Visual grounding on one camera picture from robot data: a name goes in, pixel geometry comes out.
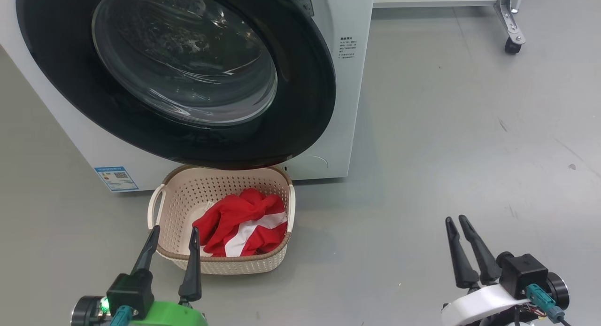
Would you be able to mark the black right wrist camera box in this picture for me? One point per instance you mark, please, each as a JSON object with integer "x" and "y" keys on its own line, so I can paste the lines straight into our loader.
{"x": 523, "y": 274}

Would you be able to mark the cream perforated laundry basket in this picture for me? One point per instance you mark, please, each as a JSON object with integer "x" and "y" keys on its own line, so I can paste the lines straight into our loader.
{"x": 183, "y": 208}

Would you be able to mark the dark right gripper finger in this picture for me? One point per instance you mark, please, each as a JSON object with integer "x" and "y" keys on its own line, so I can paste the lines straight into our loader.
{"x": 465, "y": 269}
{"x": 489, "y": 267}

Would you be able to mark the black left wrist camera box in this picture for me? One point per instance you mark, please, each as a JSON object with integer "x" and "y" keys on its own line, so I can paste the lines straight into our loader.
{"x": 131, "y": 291}

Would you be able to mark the black text washer label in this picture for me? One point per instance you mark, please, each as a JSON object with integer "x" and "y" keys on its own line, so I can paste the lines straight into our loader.
{"x": 348, "y": 47}

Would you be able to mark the blue energy label sticker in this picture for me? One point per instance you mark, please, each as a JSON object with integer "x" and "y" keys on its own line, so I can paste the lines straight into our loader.
{"x": 116, "y": 178}

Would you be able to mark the black round washing machine door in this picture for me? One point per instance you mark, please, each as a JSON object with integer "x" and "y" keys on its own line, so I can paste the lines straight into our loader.
{"x": 70, "y": 81}

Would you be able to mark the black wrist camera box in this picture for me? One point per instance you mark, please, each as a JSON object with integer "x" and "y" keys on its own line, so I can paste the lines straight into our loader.
{"x": 131, "y": 291}
{"x": 523, "y": 274}

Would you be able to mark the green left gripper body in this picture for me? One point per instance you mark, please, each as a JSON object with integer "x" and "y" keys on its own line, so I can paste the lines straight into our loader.
{"x": 173, "y": 316}

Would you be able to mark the white washing machine body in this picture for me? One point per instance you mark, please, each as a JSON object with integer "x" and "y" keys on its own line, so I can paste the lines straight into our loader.
{"x": 347, "y": 105}

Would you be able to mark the red garment with white stripe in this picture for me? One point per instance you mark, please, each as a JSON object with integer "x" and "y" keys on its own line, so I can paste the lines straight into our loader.
{"x": 235, "y": 218}

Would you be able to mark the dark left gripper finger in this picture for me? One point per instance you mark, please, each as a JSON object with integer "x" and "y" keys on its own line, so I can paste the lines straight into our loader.
{"x": 191, "y": 279}
{"x": 148, "y": 258}

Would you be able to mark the white basket tag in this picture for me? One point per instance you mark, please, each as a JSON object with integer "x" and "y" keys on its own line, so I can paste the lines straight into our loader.
{"x": 209, "y": 206}

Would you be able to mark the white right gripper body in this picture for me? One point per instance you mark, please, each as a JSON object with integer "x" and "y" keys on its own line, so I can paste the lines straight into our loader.
{"x": 479, "y": 307}

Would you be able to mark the black caster wheel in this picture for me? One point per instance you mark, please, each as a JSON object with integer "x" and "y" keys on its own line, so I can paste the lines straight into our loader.
{"x": 512, "y": 45}

